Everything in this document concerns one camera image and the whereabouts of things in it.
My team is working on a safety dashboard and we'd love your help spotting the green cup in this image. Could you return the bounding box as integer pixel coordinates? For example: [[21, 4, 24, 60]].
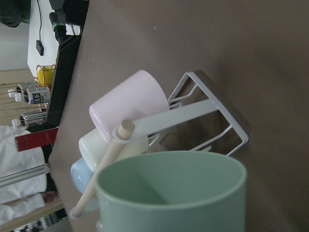
[[96, 151, 247, 232]]

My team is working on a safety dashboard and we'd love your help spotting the pink cup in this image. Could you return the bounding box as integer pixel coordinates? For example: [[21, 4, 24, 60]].
[[89, 70, 169, 143]]

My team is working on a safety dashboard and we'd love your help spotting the cream white cup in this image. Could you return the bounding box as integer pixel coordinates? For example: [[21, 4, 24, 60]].
[[79, 129, 149, 172]]

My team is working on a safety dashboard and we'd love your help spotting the light blue cup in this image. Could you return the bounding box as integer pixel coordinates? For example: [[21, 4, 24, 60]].
[[70, 158, 94, 193]]

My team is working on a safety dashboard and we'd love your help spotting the red cylinder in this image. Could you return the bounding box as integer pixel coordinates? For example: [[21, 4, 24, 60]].
[[14, 128, 58, 152]]

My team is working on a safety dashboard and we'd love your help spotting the white wire cup rack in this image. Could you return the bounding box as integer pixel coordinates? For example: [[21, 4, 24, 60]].
[[70, 72, 249, 219]]

